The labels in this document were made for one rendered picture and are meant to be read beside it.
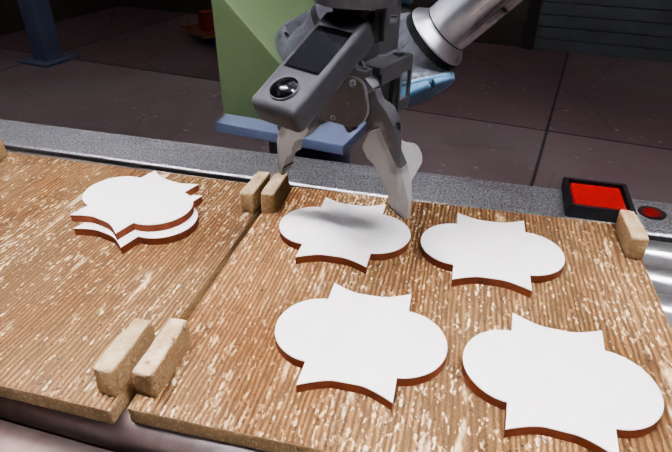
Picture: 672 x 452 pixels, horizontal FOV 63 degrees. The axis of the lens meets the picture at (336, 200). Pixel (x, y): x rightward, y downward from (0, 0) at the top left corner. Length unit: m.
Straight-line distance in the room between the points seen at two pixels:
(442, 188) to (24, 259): 0.49
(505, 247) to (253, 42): 0.63
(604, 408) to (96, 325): 0.41
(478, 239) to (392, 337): 0.17
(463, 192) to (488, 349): 0.31
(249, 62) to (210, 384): 0.71
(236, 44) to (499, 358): 0.77
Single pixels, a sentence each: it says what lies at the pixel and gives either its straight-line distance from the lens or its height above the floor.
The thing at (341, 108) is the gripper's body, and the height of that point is 1.09.
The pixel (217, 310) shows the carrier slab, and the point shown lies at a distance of 0.51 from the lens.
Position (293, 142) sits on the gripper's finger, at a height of 1.04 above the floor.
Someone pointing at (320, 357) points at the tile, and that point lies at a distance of 0.44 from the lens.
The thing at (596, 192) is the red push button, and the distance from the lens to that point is 0.76.
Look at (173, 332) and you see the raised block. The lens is 0.46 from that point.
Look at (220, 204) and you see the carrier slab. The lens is 0.66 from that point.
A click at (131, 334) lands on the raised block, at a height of 0.96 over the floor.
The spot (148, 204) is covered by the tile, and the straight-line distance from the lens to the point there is 0.65.
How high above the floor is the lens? 1.27
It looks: 30 degrees down
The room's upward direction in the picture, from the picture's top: straight up
